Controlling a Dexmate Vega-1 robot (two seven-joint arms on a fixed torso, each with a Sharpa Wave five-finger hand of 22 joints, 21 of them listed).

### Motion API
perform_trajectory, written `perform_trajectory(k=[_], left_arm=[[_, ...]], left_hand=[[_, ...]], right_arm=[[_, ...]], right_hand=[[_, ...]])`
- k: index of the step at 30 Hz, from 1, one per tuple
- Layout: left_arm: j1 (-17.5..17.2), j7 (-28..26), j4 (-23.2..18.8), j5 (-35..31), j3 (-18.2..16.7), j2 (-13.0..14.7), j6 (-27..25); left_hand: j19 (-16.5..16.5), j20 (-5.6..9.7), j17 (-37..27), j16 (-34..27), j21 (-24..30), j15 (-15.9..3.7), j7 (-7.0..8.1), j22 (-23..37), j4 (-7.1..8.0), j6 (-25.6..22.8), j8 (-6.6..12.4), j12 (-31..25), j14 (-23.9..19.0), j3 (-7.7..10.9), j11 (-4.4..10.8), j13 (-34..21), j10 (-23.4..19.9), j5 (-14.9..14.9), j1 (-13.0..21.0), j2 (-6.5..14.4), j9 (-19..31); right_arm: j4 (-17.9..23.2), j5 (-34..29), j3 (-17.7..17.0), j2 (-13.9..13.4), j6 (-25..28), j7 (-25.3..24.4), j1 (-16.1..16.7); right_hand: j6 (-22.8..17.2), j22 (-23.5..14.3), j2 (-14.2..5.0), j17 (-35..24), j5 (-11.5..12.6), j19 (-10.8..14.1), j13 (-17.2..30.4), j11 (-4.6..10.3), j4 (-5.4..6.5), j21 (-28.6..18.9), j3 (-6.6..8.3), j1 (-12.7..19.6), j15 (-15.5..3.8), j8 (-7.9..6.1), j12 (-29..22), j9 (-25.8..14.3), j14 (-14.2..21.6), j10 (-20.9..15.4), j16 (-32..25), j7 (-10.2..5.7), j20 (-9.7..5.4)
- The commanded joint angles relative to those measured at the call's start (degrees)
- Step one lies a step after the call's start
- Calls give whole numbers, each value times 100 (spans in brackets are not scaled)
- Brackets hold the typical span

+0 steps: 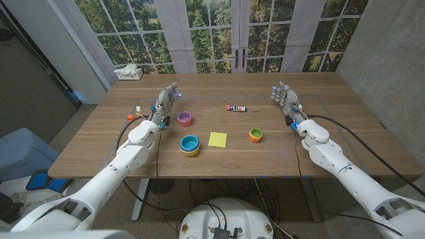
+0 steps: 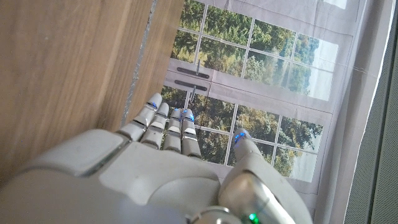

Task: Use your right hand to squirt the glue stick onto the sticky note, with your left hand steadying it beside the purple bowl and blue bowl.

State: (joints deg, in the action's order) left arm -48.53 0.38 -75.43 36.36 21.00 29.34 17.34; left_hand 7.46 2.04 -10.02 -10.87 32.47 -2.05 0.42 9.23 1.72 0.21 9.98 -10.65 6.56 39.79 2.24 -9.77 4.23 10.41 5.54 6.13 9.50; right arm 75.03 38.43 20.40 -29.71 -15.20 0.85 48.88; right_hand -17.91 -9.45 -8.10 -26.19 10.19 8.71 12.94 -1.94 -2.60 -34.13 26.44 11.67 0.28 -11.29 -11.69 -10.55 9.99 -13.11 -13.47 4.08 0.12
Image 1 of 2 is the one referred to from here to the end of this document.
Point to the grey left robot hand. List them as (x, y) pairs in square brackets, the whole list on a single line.
[(162, 106)]

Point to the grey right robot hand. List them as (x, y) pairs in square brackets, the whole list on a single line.
[(289, 101)]

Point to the glue stick with orange cap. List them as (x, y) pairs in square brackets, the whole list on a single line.
[(236, 108)]

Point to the yellow sticky note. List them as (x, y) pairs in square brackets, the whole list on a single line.
[(218, 139)]

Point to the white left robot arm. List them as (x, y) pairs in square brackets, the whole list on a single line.
[(99, 186)]

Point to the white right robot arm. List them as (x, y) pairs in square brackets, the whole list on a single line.
[(348, 179)]

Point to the purple plastic bowl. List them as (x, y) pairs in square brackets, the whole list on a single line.
[(184, 117)]

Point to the pink plastic bowl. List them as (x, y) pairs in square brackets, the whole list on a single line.
[(185, 124)]

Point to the green plastic bowl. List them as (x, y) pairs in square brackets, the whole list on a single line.
[(256, 132)]

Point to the teal plastic bowl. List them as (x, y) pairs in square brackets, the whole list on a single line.
[(190, 143)]

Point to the orange plastic bowl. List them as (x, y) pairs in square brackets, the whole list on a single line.
[(255, 140)]

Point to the blue plastic bowl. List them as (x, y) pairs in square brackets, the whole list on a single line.
[(190, 150)]

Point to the yellow plastic bowl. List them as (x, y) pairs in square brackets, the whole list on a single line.
[(191, 154)]

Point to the small orange cap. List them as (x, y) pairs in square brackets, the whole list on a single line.
[(130, 117)]

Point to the white tissue box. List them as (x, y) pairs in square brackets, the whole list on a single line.
[(131, 75)]

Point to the black round floor fan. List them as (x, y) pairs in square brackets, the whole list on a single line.
[(161, 186)]

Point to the printed window backdrop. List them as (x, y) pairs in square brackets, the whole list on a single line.
[(212, 33)]

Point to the white table leg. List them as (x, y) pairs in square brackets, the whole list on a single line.
[(139, 199)]

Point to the grey table leg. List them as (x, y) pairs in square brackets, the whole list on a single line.
[(312, 202)]

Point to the white robot torso base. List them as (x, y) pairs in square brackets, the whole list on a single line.
[(229, 212)]

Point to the blue and black pedal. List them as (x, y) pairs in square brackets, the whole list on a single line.
[(40, 181)]

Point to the blue grey storage box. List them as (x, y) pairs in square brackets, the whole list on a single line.
[(23, 152)]

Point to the white sneaker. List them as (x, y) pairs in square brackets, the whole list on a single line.
[(36, 202)]

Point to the white robot chest edge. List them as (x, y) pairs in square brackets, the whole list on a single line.
[(66, 235)]

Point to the dark trouser leg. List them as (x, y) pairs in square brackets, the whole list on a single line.
[(8, 209)]

